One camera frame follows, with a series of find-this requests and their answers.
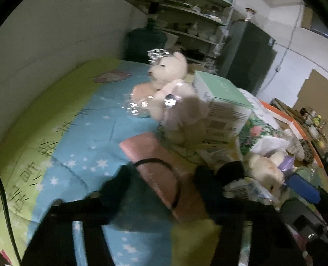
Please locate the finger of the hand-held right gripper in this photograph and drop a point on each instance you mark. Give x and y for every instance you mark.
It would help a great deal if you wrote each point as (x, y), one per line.
(304, 187)
(233, 171)

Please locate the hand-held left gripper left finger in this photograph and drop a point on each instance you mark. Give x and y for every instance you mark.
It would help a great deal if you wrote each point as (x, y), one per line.
(117, 191)

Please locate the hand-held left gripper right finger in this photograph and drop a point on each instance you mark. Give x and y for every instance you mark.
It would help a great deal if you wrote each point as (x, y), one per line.
(208, 188)

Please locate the small white plush bear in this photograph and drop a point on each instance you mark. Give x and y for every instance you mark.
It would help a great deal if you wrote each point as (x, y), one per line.
(266, 169)

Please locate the pink pouch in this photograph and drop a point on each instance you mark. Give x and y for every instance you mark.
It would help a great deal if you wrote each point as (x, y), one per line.
(164, 160)

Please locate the orange-rimmed cardboard box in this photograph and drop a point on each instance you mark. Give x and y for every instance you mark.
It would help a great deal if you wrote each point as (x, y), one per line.
(291, 122)

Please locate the large white teddy bear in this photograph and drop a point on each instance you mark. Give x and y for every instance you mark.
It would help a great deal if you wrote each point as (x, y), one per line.
(172, 94)

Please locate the floral tissue pack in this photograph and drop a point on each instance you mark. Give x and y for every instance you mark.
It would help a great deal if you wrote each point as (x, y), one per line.
(256, 133)

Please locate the green and white carton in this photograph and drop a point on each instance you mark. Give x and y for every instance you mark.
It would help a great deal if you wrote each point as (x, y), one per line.
(225, 108)

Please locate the group of small bottles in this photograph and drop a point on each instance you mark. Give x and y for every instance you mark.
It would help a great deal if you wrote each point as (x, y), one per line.
(315, 122)

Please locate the printed bed blanket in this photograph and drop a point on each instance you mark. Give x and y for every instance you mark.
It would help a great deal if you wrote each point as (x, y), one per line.
(69, 144)

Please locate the cardboard sheet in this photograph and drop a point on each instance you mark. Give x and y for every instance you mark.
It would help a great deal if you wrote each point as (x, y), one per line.
(319, 91)

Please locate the dark refrigerator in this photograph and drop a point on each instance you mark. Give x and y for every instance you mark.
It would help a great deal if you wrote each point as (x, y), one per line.
(250, 58)

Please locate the dark water jug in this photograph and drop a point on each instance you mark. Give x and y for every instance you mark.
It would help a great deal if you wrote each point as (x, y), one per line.
(146, 43)

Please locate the white shelf rack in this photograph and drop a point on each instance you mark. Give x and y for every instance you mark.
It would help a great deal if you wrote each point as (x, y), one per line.
(191, 19)

